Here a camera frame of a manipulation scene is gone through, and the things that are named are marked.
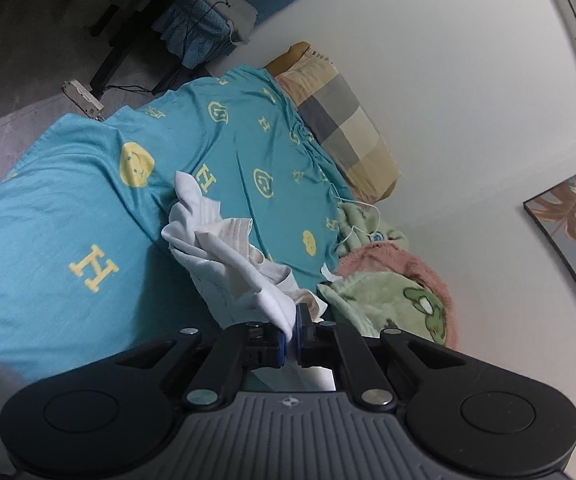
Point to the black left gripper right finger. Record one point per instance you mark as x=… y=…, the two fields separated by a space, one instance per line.
x=471 y=416

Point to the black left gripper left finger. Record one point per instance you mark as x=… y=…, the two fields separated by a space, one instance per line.
x=114 y=415

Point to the grey cloth on chair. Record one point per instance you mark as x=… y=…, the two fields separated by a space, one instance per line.
x=240 y=17

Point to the plaid pillow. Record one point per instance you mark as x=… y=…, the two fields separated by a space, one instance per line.
x=333 y=114

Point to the power strip on floor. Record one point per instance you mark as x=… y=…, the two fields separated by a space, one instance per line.
x=83 y=99

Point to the green pink fleece blanket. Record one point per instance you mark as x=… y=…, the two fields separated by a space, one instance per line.
x=379 y=283

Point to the teal patterned bed sheet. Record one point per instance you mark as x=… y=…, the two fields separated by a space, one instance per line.
x=84 y=270

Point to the white garment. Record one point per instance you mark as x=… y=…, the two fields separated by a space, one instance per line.
x=239 y=284

